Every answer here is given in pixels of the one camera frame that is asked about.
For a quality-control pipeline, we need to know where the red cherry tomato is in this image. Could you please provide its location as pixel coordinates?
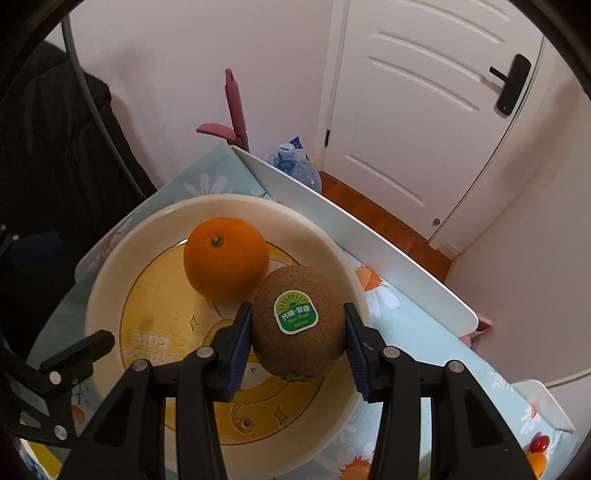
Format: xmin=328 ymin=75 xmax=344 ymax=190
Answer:
xmin=529 ymin=435 xmax=550 ymax=454

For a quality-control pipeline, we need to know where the small tangerine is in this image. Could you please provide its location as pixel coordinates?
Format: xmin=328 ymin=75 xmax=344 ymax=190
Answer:
xmin=183 ymin=217 xmax=270 ymax=303

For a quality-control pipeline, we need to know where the brown kiwi with sticker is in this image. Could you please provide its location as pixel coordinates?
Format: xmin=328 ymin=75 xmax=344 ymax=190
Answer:
xmin=252 ymin=265 xmax=346 ymax=382

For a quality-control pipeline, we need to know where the large orange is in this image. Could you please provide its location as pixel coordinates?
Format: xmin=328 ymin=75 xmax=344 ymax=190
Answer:
xmin=527 ymin=452 xmax=547 ymax=479

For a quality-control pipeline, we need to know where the pink slipper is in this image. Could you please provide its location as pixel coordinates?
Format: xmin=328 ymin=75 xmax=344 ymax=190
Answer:
xmin=460 ymin=314 xmax=493 ymax=349

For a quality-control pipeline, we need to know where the cream cartoon bowl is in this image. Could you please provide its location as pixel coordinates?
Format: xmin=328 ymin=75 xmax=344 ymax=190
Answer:
xmin=85 ymin=194 xmax=368 ymax=479

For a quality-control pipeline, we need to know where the daisy print tablecloth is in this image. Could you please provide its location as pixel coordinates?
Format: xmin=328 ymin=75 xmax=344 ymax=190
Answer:
xmin=3 ymin=145 xmax=578 ymax=479

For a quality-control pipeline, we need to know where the black hanging jacket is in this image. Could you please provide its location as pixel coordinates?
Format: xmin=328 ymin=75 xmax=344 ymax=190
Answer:
xmin=1 ymin=42 xmax=156 ymax=357

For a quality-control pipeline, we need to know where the white panel door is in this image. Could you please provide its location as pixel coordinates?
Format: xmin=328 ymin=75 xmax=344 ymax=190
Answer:
xmin=324 ymin=1 xmax=542 ymax=238

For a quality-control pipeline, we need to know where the blue water bottle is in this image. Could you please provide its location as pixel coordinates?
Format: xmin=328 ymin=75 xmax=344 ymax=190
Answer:
xmin=263 ymin=137 xmax=322 ymax=193

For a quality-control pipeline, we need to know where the black clothes rack pole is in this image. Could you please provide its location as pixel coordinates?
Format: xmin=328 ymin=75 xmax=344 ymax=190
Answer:
xmin=60 ymin=15 xmax=146 ymax=200

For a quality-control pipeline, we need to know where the black door lock handle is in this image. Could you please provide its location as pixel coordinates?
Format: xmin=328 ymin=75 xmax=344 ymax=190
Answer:
xmin=489 ymin=54 xmax=531 ymax=116

